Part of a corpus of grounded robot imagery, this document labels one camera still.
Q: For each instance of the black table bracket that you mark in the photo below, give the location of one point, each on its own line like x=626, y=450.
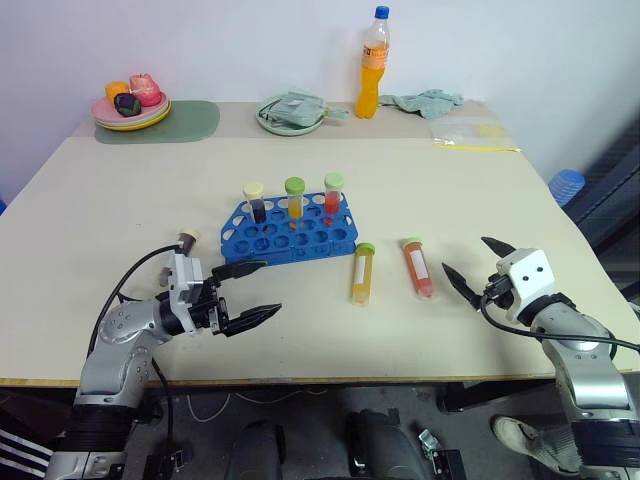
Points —
x=480, y=397

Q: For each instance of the green placemat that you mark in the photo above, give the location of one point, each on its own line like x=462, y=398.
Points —
x=195, y=122

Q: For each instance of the yellow plate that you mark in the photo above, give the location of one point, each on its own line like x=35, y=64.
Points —
x=145, y=123

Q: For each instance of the green-capped yellow liquid tube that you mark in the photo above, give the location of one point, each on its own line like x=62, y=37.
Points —
x=295, y=197
x=363, y=272

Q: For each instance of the dark rounded shape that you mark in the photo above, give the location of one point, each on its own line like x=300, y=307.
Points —
x=385, y=445

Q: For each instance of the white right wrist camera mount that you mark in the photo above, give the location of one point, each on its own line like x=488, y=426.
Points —
x=527, y=272

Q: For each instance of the crumpled green cloth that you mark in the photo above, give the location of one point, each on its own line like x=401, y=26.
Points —
x=425, y=102

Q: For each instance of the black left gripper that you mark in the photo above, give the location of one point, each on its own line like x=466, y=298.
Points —
x=210, y=310

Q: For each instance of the cream-capped dark liquid tube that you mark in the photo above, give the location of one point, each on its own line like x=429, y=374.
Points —
x=257, y=205
x=189, y=240

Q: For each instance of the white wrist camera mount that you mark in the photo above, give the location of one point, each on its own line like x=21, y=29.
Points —
x=527, y=272
x=184, y=280

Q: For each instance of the blue ribbed stack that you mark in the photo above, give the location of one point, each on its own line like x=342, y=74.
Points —
x=566, y=186

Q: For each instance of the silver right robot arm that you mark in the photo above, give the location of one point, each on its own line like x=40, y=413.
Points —
x=585, y=360

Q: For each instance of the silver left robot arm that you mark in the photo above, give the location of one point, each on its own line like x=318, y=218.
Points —
x=116, y=331

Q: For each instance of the orange-capped orange liquid tube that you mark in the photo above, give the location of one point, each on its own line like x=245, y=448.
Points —
x=419, y=267

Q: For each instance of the pale green round plate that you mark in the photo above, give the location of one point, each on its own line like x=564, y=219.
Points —
x=285, y=129

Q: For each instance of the pink plate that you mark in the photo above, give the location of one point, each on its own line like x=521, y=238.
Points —
x=105, y=112

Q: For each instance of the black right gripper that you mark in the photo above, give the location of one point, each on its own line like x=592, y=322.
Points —
x=497, y=290

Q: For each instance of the orange toy fruit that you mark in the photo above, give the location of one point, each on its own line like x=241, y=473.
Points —
x=116, y=89

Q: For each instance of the red toy apple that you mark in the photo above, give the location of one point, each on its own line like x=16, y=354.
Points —
x=146, y=90

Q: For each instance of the purple toy fruit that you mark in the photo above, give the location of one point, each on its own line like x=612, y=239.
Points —
x=127, y=104

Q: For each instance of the white shoe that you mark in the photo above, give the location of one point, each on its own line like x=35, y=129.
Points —
x=525, y=440

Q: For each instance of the pale green fabric pouch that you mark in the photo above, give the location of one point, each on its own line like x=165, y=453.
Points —
x=300, y=110

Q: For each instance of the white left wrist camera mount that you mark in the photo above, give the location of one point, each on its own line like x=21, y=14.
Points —
x=184, y=280

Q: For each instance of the metal clamp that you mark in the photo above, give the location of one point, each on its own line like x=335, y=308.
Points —
x=435, y=447

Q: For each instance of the orange soda bottle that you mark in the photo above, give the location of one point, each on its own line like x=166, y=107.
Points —
x=372, y=80

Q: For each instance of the clear plastic bag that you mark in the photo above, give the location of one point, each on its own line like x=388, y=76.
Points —
x=465, y=131

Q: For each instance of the blue test tube rack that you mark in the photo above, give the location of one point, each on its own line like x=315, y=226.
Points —
x=300, y=242

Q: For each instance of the green-capped red liquid tube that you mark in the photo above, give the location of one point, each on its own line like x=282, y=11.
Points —
x=333, y=195

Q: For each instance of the black striped trousers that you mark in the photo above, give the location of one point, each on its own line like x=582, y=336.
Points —
x=20, y=445

